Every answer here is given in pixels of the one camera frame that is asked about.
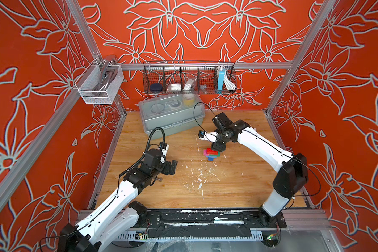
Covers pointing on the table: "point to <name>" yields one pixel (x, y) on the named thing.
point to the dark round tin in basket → (156, 87)
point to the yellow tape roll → (189, 100)
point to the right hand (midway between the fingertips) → (211, 141)
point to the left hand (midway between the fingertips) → (168, 158)
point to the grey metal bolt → (160, 179)
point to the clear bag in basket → (189, 85)
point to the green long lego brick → (218, 155)
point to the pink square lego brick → (205, 153)
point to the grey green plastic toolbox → (164, 115)
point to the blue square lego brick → (210, 159)
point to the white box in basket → (176, 87)
